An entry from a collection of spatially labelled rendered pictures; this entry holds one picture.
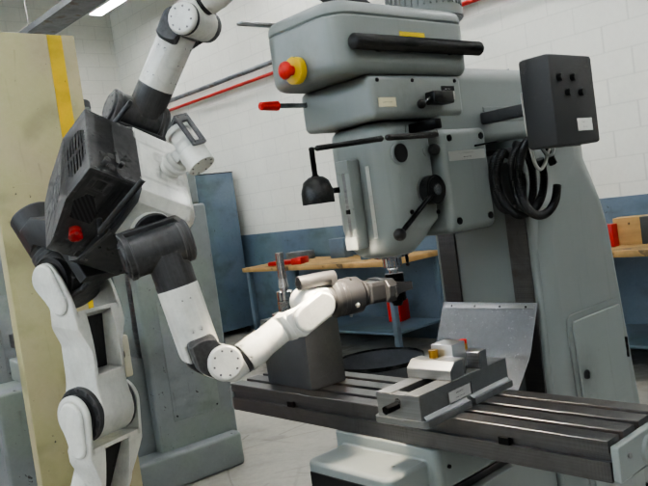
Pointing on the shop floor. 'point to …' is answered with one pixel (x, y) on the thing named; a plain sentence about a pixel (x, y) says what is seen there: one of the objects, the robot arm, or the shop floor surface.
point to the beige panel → (33, 340)
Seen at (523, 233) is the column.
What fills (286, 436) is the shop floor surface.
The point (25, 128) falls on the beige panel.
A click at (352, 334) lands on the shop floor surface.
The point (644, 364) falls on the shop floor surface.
